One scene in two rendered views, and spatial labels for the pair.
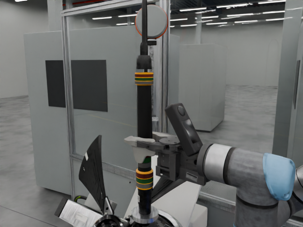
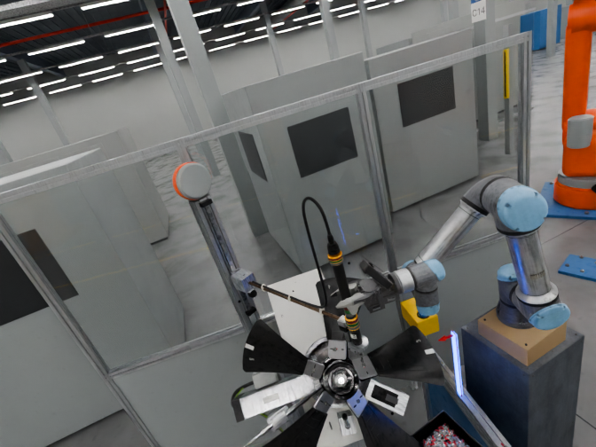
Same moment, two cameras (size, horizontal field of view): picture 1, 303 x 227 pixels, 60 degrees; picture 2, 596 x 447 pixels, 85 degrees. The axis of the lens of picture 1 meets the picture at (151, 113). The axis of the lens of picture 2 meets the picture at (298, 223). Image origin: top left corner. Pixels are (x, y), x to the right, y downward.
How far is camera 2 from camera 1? 79 cm
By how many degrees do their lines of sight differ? 41
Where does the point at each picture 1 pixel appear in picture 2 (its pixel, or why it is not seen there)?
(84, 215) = (273, 394)
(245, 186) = (427, 285)
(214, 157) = (406, 280)
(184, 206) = not seen: hidden behind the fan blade
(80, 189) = (143, 403)
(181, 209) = not seen: hidden behind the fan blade
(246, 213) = (429, 297)
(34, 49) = not seen: outside the picture
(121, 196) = (210, 366)
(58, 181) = (37, 434)
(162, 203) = (314, 333)
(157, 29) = (205, 186)
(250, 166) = (427, 273)
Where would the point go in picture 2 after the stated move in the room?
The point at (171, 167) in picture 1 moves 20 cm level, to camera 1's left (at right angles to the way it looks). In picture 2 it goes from (380, 301) to (345, 346)
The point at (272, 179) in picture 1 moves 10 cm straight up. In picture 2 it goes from (439, 274) to (435, 247)
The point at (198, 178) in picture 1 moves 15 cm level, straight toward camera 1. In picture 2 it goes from (396, 296) to (438, 316)
